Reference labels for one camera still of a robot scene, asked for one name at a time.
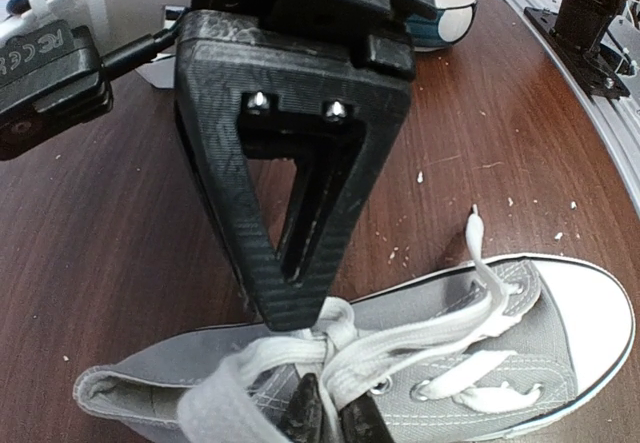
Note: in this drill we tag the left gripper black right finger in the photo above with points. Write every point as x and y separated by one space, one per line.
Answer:
361 422

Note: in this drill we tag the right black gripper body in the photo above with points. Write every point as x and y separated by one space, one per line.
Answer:
374 31

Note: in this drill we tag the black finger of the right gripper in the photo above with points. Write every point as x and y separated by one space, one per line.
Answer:
286 138

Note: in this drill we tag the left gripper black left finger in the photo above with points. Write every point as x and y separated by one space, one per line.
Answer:
304 419

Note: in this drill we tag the grey sneaker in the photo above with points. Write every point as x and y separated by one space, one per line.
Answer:
494 348

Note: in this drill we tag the white fluted ceramic bowl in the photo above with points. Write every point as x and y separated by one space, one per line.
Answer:
159 73

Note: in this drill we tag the black and white bowl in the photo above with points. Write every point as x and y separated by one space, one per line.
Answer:
452 23

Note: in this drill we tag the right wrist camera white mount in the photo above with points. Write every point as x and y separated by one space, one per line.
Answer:
53 76

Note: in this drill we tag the front aluminium rail frame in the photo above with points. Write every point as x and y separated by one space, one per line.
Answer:
616 120

